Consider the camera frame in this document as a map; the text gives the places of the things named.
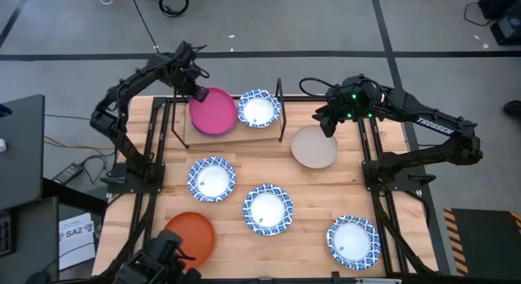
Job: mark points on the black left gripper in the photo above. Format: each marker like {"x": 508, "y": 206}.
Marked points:
{"x": 188, "y": 80}

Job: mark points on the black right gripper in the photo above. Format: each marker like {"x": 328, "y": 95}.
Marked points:
{"x": 335, "y": 113}

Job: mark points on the pink plastic plate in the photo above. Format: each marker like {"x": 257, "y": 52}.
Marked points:
{"x": 215, "y": 113}

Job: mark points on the beige plastic plate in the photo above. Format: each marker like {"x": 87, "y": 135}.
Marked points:
{"x": 313, "y": 149}

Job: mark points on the orange plastic plate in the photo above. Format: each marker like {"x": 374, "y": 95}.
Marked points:
{"x": 197, "y": 235}

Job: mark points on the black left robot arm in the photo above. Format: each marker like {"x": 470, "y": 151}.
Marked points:
{"x": 134, "y": 78}

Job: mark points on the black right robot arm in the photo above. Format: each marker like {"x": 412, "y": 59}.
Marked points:
{"x": 439, "y": 127}

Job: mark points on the black power adapter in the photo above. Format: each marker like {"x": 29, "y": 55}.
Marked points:
{"x": 68, "y": 173}

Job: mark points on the person's shoe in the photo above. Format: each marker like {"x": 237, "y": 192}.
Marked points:
{"x": 513, "y": 109}

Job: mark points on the black mat with hazard stripes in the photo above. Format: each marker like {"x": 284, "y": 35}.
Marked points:
{"x": 484, "y": 243}

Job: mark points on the white printed paper sheet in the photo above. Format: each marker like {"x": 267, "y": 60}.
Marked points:
{"x": 75, "y": 243}

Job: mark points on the black equipment box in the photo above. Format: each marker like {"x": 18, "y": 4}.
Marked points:
{"x": 506, "y": 31}
{"x": 500, "y": 3}

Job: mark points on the small white object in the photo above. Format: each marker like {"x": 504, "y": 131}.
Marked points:
{"x": 2, "y": 145}

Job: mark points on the grey cabinet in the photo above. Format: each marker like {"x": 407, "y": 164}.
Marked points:
{"x": 36, "y": 235}

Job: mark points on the black panel with blue buttons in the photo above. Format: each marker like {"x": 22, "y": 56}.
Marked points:
{"x": 6, "y": 235}

